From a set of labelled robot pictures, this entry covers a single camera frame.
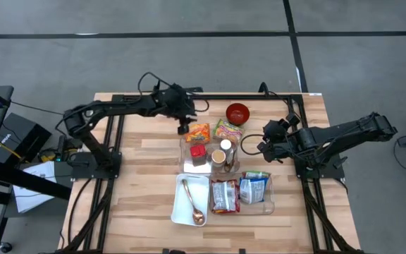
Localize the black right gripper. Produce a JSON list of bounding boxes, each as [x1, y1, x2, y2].
[[257, 119, 297, 164]]

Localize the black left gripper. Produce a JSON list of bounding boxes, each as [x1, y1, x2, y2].
[[155, 84, 197, 135]]

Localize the brown snack bar packet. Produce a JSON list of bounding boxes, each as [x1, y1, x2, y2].
[[226, 151, 239, 174]]

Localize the blue yellow noodle packet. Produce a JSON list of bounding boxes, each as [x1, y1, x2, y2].
[[238, 176, 270, 205]]

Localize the white lid glass bottle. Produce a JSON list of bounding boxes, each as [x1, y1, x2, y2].
[[219, 138, 234, 165]]

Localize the red yellow noodle packet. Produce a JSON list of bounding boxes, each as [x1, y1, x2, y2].
[[210, 179, 241, 215]]

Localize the rose gold metal spoon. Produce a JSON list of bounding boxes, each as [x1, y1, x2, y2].
[[181, 179, 206, 226]]

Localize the square clear plastic bin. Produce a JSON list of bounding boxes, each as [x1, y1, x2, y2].
[[178, 135, 241, 174]]

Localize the green yellow noodle packet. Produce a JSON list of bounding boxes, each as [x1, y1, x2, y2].
[[212, 119, 245, 144]]

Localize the red bowl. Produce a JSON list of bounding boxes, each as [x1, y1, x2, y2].
[[225, 102, 250, 127]]

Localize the long clear plastic bin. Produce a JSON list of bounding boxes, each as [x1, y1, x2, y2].
[[208, 171, 275, 217]]

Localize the white plastic bin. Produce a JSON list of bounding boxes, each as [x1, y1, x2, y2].
[[170, 172, 210, 226]]

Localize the power device green light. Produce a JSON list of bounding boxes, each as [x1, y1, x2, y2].
[[39, 135, 73, 164]]

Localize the black box white lettering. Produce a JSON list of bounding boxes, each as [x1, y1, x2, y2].
[[0, 111, 52, 165]]

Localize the white paper sheets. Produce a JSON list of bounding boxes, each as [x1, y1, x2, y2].
[[12, 161, 58, 214]]

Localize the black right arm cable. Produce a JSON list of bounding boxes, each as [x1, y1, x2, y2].
[[240, 133, 273, 157]]

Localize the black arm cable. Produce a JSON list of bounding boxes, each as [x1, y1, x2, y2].
[[137, 71, 210, 114], [240, 133, 273, 157]]

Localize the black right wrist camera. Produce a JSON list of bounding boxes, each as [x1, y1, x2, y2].
[[285, 112, 302, 127]]

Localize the black aluminium table frame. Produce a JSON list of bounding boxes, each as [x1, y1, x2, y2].
[[53, 80, 366, 254]]

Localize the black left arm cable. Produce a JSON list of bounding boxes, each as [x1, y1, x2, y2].
[[137, 71, 210, 114]]

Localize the black power cable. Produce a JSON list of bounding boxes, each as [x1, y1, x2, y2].
[[67, 178, 94, 248]]

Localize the yellow cable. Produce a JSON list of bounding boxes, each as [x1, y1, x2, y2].
[[0, 139, 13, 159]]

